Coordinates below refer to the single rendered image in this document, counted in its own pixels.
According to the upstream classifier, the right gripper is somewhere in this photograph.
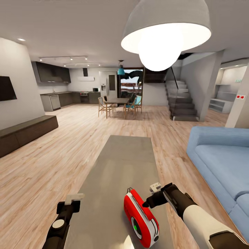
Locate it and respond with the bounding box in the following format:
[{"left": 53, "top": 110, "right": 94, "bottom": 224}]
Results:
[{"left": 142, "top": 191, "right": 164, "bottom": 209}]

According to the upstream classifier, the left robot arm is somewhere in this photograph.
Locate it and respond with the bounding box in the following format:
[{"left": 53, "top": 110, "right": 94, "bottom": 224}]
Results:
[{"left": 42, "top": 193, "right": 85, "bottom": 249}]

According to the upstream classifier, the radio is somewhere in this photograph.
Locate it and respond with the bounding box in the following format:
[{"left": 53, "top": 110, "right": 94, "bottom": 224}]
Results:
[{"left": 124, "top": 189, "right": 159, "bottom": 248}]

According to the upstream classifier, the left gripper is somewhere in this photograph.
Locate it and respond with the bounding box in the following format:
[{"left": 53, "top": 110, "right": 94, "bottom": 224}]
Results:
[{"left": 56, "top": 201, "right": 81, "bottom": 216}]

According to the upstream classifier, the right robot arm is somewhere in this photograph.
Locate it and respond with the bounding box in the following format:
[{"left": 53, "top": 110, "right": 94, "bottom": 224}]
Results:
[{"left": 142, "top": 183, "right": 249, "bottom": 249}]

